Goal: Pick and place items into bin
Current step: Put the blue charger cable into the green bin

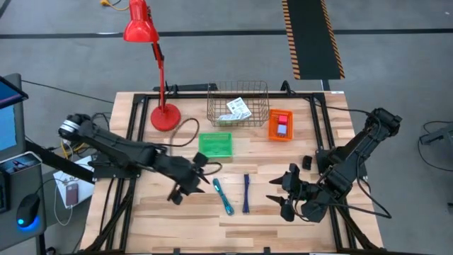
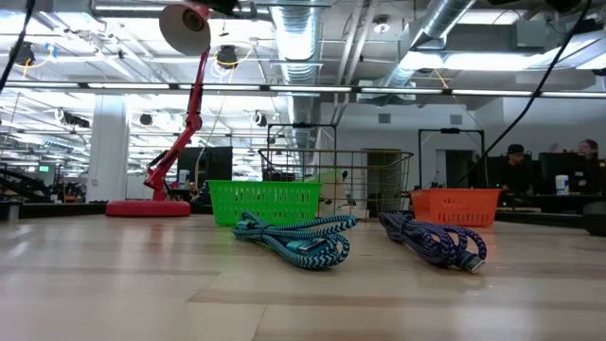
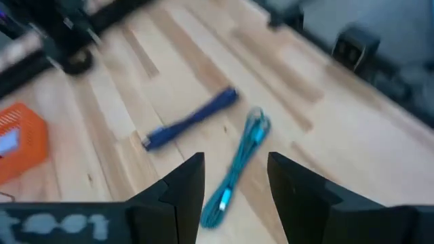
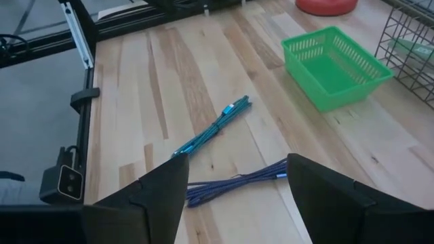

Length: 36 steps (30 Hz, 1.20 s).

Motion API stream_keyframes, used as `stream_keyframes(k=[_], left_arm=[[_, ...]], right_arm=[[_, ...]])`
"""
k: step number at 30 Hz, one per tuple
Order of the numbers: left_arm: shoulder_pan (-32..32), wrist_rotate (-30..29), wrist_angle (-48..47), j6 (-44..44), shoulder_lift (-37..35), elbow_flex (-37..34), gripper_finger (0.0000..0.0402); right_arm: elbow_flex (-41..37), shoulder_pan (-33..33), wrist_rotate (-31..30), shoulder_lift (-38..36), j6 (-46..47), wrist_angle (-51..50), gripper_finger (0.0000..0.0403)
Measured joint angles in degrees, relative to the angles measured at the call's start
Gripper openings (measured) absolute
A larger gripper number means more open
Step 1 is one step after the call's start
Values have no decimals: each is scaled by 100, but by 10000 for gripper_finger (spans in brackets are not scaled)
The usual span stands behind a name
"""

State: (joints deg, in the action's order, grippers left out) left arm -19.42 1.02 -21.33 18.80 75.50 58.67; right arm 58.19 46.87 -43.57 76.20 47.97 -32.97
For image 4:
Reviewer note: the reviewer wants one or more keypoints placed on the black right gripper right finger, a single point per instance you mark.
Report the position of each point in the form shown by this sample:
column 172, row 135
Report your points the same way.
column 339, row 213

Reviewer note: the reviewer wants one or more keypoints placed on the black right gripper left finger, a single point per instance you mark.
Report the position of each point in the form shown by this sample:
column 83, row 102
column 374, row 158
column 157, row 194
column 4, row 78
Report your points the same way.
column 149, row 210

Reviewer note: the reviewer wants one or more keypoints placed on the narrow white box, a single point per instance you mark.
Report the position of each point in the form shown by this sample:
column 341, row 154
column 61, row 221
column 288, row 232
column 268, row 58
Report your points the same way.
column 412, row 49

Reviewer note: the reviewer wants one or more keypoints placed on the blue pen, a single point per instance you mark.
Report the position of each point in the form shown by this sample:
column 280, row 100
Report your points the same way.
column 230, row 184

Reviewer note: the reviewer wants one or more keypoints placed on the green plastic basket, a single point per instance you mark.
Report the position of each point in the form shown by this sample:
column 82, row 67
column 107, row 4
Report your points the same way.
column 339, row 74

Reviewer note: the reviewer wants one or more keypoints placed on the white paper sheet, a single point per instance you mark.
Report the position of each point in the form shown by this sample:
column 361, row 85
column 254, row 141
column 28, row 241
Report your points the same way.
column 118, row 11

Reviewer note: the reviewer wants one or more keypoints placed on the red desk lamp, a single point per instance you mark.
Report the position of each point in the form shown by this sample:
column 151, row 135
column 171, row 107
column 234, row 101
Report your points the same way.
column 325, row 6

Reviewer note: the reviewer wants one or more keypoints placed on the black table-level camera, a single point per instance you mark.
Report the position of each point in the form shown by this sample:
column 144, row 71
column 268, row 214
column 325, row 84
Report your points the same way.
column 64, row 183

